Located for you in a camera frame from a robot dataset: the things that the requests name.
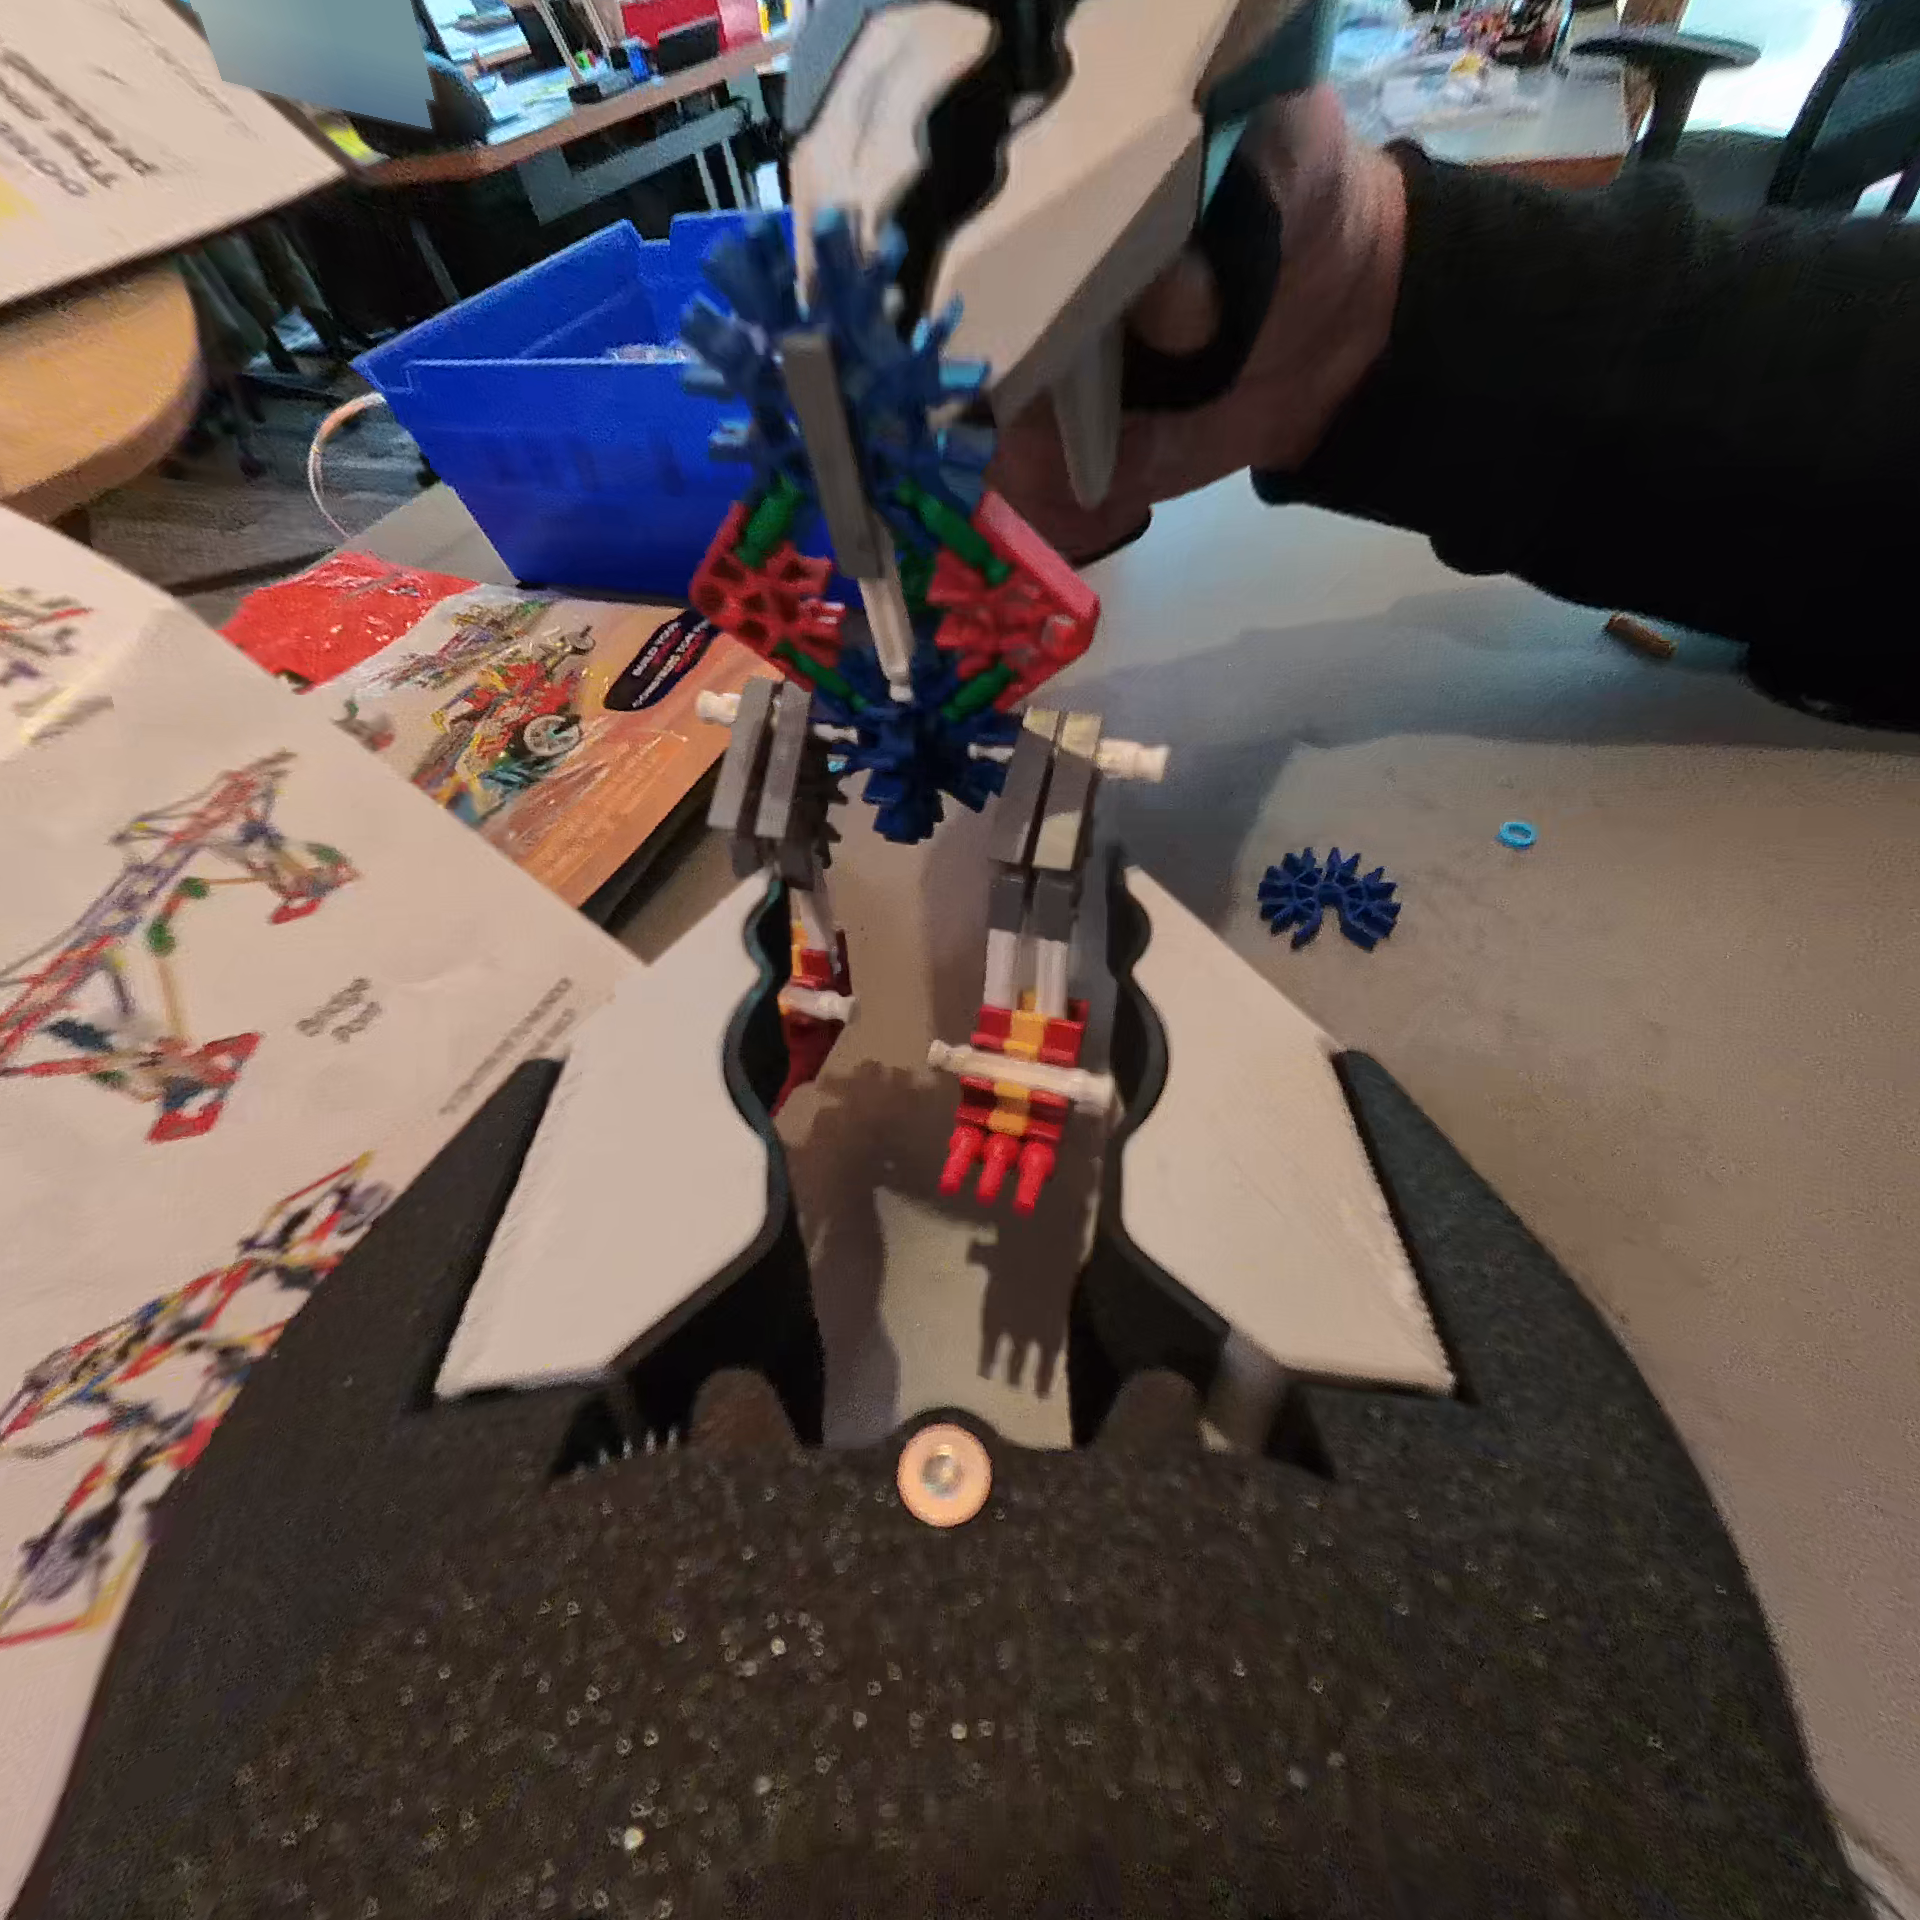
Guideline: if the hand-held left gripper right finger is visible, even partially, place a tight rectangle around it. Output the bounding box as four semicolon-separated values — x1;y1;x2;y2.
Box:
1107;865;1459;1400

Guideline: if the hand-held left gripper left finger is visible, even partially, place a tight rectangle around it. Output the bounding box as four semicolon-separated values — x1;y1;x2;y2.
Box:
432;871;798;1405

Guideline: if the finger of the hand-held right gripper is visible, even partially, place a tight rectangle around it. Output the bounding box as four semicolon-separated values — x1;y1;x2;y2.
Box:
930;0;1251;430
782;0;1005;310

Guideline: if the colourful construction toy model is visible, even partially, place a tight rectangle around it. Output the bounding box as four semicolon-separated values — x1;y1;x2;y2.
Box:
682;210;1173;1219

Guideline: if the blue snowflake connector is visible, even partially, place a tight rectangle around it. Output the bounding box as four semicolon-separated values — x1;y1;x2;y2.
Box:
1256;846;1404;951
682;210;997;513

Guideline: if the person's right forearm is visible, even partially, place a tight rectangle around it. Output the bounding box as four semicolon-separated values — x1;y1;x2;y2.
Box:
1252;142;1920;739

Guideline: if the person's right hand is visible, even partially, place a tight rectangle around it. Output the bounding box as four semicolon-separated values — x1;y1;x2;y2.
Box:
990;82;1417;565

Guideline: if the background work table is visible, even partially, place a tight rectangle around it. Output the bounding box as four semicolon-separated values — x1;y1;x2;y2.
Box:
361;30;798;272

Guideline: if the wooden table with black legs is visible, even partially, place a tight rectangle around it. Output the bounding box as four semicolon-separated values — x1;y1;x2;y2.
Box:
1335;0;1639;168

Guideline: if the toy models instruction sheet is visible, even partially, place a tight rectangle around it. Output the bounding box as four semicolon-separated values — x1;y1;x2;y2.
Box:
0;510;648;1862

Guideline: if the brown plastic bag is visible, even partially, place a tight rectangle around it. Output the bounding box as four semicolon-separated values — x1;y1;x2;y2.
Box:
223;552;782;911

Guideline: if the blue plastic bin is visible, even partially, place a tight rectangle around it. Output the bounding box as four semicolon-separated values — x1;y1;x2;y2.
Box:
353;210;798;591

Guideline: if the brick building instruction sheet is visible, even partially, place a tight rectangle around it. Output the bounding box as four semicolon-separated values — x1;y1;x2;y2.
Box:
0;0;350;310

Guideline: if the black office chair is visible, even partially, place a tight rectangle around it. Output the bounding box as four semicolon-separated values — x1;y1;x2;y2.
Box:
1574;0;1920;213

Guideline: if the round wooden board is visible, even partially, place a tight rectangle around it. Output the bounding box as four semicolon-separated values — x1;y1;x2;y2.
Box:
0;270;204;504

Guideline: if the white cable loop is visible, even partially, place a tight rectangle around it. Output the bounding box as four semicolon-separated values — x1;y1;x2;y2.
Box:
304;393;385;528

